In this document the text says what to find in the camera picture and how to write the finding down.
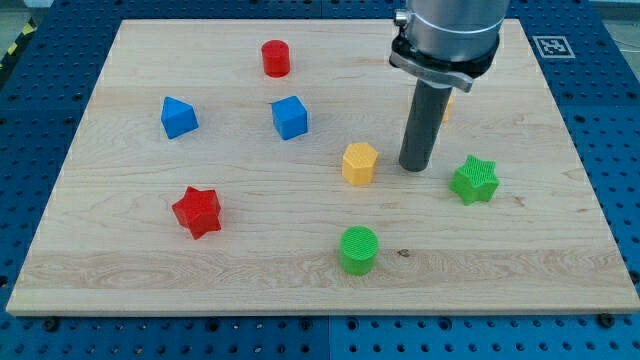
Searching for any green cylinder block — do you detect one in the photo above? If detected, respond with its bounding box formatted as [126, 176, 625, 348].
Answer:
[339, 225, 379, 275]

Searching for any green star block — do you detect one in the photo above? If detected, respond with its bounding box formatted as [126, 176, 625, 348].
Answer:
[449, 155, 500, 206]

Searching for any red cylinder block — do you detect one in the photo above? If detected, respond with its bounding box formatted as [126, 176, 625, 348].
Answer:
[261, 39, 290, 78]

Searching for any blue triangular prism block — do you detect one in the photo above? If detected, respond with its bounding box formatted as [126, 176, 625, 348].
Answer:
[161, 97, 199, 139]

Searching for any white fiducial marker tag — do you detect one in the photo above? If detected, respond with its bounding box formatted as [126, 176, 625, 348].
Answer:
[533, 35, 575, 59]

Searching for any red star block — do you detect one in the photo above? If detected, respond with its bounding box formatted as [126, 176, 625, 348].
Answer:
[172, 186, 222, 240]

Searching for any yellow pentagon block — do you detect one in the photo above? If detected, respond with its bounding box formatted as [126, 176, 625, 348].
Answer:
[342, 142, 378, 186]

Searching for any yellow block behind rod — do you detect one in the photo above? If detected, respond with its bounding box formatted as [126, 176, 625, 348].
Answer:
[442, 95, 455, 123]

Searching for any wooden board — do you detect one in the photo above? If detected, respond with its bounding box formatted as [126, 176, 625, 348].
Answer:
[7, 19, 639, 316]

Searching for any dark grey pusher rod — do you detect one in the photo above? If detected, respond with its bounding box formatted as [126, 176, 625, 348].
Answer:
[399, 79, 451, 172]

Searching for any blue cube block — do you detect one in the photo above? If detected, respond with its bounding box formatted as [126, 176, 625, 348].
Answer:
[271, 96, 308, 140]

